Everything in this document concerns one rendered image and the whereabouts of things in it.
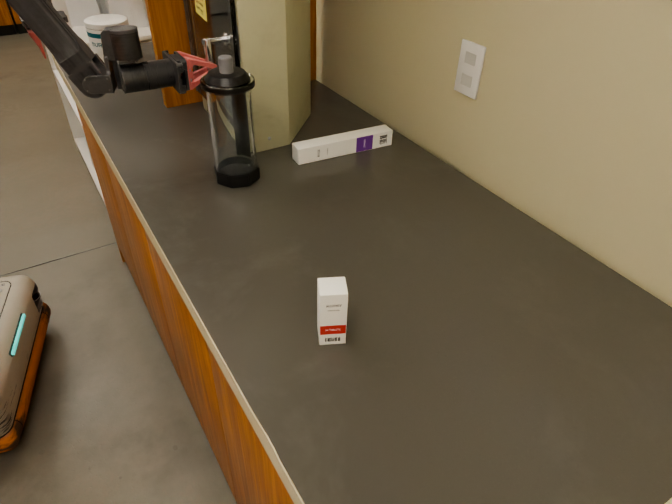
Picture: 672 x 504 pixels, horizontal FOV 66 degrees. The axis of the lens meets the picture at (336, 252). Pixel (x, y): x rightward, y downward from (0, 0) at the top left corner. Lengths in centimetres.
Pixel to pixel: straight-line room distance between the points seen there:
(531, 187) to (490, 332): 42
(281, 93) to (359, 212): 37
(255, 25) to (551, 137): 65
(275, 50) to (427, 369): 79
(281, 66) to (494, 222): 59
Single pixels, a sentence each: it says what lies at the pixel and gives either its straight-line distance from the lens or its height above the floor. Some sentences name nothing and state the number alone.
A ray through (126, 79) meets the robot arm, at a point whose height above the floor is 116.
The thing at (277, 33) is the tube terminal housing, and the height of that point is 121.
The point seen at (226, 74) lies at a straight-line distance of 110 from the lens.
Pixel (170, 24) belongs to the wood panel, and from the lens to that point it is 155.
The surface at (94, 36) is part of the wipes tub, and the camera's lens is 191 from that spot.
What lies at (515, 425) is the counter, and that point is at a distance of 77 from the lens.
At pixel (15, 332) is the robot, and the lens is 202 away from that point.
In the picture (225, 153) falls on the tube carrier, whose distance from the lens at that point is 114.
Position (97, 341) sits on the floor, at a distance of 224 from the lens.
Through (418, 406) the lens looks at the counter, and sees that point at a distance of 75.
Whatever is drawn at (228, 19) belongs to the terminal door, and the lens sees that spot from 122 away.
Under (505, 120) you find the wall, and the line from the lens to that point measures 120.
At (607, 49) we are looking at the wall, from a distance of 104.
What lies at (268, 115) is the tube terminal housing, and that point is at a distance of 129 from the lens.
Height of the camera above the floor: 154
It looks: 38 degrees down
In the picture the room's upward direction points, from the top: 2 degrees clockwise
